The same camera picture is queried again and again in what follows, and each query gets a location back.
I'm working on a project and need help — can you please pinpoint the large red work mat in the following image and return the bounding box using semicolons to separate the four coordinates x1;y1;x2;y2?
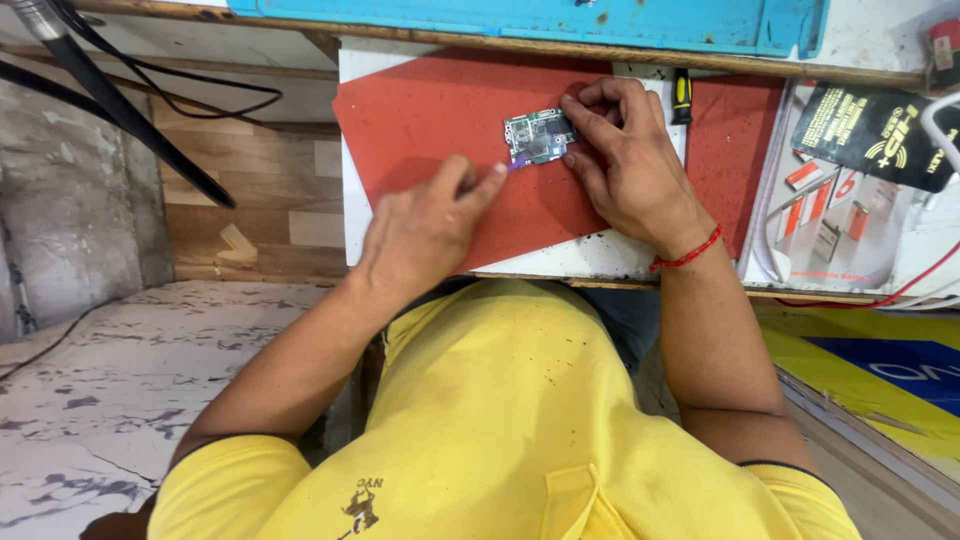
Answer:
331;48;680;276

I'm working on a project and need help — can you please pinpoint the green phone circuit board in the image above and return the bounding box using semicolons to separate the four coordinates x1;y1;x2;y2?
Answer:
503;108;579;168

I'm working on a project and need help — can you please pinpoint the person's left hand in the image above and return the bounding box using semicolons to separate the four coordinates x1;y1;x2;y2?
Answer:
357;153;510;303

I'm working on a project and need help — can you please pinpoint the thin black cable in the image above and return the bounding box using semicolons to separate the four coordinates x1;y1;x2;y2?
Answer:
49;0;285;123

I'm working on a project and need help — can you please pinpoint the wooden laminate panel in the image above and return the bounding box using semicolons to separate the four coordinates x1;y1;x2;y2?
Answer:
148;96;351;285

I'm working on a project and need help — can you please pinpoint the printed battery poster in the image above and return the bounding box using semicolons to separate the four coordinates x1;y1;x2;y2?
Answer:
738;78;960;300

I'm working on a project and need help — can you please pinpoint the red thread bracelet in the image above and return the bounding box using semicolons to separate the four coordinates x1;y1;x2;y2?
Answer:
648;223;723;273

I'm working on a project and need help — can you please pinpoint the red cable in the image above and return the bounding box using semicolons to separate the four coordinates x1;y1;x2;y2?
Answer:
774;238;960;310

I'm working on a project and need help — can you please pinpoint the white board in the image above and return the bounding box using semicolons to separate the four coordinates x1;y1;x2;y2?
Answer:
338;36;688;279

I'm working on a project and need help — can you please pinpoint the black packet with gold print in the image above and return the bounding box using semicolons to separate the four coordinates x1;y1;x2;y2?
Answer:
789;80;960;195

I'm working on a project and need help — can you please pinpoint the yellow blue banner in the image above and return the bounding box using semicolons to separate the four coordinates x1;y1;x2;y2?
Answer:
756;306;960;485

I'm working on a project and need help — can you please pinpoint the white cable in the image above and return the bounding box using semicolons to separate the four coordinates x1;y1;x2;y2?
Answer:
918;90;960;175

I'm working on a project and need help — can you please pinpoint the wooden table edge strip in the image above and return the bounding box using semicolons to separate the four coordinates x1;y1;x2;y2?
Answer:
66;0;929;91

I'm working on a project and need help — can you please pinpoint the black yellow screwdriver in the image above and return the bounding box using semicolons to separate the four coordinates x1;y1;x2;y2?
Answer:
669;67;695;127

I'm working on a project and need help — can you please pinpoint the thick black hose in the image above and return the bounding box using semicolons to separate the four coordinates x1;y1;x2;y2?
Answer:
6;0;239;211

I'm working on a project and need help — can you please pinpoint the person's right hand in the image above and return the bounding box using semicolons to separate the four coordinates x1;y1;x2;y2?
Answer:
558;76;720;261

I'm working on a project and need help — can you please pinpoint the red capped bottle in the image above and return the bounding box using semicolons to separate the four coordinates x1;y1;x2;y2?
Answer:
925;18;960;93

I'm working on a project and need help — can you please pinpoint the yellow polo shirt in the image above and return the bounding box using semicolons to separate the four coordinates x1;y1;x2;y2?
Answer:
147;277;864;540

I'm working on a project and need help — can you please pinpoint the small red mat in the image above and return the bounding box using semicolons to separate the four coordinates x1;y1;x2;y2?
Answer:
684;73;786;261

